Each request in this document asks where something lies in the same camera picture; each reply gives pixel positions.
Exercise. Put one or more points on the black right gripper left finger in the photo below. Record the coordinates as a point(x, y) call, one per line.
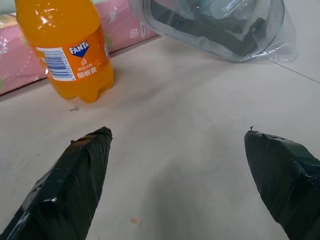
point(62, 190)

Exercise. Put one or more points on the clear goggles in plastic bag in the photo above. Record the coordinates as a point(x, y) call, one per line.
point(225, 27)

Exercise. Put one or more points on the pink floral tissue pack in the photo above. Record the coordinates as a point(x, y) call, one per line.
point(120, 27)

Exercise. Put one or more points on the orange Fanta soda bottle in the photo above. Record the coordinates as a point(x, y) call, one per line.
point(72, 50)

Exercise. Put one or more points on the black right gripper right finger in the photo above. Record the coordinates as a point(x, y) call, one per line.
point(287, 180)

